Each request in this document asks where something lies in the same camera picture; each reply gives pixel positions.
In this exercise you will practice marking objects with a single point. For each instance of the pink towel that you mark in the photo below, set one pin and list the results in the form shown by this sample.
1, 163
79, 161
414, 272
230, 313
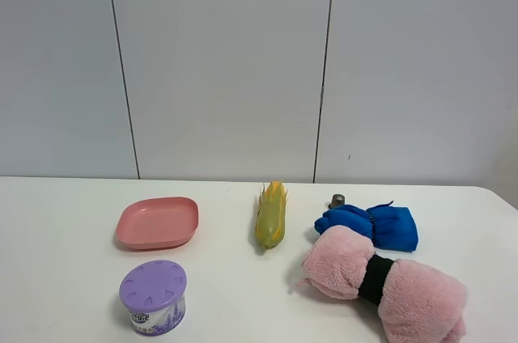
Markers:
415, 302

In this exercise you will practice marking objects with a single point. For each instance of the toy corn cob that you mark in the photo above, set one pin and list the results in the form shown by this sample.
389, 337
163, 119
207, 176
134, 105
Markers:
270, 224

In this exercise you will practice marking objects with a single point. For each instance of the small grey metal thimble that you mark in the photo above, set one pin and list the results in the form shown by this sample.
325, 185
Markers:
336, 201

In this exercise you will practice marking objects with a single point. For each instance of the pink square plastic plate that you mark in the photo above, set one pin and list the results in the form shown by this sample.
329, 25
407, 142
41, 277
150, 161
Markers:
157, 223

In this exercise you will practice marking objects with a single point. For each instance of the blue rolled towel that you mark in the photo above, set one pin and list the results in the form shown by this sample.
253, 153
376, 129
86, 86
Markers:
388, 227

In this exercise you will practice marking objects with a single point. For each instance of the purple lidded air freshener can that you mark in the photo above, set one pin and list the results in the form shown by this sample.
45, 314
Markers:
153, 293

